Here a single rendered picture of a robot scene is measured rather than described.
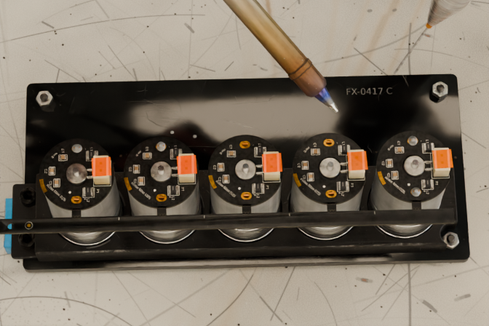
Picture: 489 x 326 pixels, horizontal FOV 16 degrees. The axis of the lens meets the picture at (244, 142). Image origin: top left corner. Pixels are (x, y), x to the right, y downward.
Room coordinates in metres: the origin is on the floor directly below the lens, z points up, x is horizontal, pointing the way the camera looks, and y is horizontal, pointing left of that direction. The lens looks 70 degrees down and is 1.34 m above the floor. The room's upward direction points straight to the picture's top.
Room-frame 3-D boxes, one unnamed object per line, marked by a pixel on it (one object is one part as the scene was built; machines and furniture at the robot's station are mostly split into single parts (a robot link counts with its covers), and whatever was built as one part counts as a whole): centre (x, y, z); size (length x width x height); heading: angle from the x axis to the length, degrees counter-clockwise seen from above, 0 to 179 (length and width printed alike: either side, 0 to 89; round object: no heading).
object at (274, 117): (0.20, 0.00, 0.76); 0.16 x 0.07 x 0.01; 91
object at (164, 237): (0.18, 0.03, 0.79); 0.02 x 0.02 x 0.05
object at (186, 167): (0.18, 0.02, 0.82); 0.01 x 0.01 x 0.01; 1
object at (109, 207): (0.18, 0.06, 0.79); 0.02 x 0.02 x 0.05
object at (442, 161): (0.19, -0.06, 0.82); 0.01 x 0.01 x 0.01; 1
